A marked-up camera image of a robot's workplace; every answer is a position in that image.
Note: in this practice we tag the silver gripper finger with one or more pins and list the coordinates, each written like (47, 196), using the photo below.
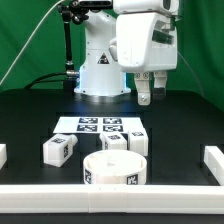
(159, 89)
(142, 83)

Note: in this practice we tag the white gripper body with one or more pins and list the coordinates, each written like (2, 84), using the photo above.
(146, 40)

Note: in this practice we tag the round white stool seat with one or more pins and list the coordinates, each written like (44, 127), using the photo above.
(114, 167)

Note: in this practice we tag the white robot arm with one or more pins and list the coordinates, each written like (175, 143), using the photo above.
(117, 87)

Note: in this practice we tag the paper sheet with markers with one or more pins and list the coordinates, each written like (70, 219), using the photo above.
(68, 125)

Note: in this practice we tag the white right fence bar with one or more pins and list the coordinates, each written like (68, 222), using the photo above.
(214, 160)

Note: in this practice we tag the white fence bar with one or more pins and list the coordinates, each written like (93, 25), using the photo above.
(111, 198)
(214, 160)
(3, 155)

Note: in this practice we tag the green backdrop curtain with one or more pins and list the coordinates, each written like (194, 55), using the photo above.
(32, 44)

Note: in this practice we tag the white left fence bar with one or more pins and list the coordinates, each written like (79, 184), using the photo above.
(3, 155)

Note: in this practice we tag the white front fence bar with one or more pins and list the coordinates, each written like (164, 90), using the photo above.
(111, 198)

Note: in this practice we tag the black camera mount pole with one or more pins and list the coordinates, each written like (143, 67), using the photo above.
(68, 40)

